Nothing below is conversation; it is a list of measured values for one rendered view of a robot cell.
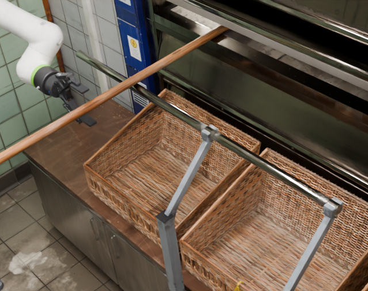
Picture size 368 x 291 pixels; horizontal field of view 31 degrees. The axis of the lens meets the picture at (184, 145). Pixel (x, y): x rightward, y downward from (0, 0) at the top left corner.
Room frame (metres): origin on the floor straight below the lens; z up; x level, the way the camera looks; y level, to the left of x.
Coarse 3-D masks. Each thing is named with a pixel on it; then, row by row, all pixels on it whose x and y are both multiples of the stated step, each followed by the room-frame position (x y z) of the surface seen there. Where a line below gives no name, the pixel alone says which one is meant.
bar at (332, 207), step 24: (144, 96) 1.83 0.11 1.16; (192, 120) 1.65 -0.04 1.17; (192, 168) 1.54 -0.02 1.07; (264, 168) 1.40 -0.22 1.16; (312, 192) 1.27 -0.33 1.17; (168, 216) 1.46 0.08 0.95; (336, 216) 1.19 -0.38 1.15; (168, 240) 1.44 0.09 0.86; (312, 240) 1.17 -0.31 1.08; (168, 264) 1.45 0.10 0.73; (288, 288) 1.10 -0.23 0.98
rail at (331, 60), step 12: (192, 0) 1.95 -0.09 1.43; (216, 12) 1.86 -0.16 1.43; (228, 12) 1.84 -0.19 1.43; (240, 24) 1.78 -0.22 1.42; (252, 24) 1.75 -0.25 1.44; (276, 36) 1.66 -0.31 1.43; (300, 48) 1.59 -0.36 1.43; (312, 48) 1.57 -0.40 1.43; (324, 60) 1.52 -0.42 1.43; (336, 60) 1.50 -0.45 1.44; (348, 72) 1.45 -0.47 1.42; (360, 72) 1.43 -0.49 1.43
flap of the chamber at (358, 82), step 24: (168, 0) 2.04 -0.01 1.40; (216, 0) 1.99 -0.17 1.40; (240, 0) 1.99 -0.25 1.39; (264, 24) 1.79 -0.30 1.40; (288, 24) 1.79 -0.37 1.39; (312, 24) 1.79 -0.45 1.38; (288, 48) 1.62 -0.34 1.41; (336, 48) 1.61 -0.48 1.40; (360, 48) 1.61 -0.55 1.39; (336, 72) 1.48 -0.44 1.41
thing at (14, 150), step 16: (208, 32) 2.12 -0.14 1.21; (192, 48) 2.04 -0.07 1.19; (160, 64) 1.95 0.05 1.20; (128, 80) 1.87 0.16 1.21; (112, 96) 1.82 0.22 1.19; (80, 112) 1.74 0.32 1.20; (48, 128) 1.67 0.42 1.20; (16, 144) 1.60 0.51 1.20; (32, 144) 1.62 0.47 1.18; (0, 160) 1.55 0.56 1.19
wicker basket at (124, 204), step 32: (160, 96) 2.28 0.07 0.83; (128, 128) 2.17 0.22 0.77; (160, 128) 2.27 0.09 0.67; (192, 128) 2.15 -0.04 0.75; (224, 128) 2.02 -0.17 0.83; (96, 160) 2.06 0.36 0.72; (128, 160) 2.15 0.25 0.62; (160, 160) 2.16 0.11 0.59; (192, 160) 2.10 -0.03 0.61; (224, 160) 1.98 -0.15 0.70; (96, 192) 1.98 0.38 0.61; (128, 192) 1.98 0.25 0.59; (160, 192) 1.96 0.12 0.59; (192, 192) 1.93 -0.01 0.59; (192, 224) 1.65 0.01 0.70
